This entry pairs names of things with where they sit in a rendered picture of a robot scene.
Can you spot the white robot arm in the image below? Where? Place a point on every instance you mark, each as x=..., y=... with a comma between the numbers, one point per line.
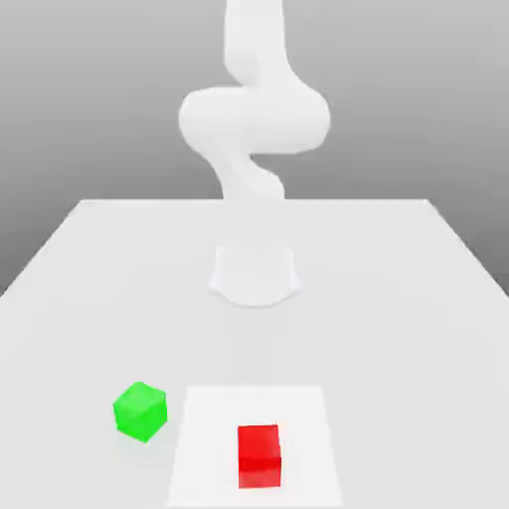
x=254, y=119

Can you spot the small green cube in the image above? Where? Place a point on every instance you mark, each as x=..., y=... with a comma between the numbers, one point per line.
x=140, y=411

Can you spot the small red cube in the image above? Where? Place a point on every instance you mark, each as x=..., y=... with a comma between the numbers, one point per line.
x=259, y=453

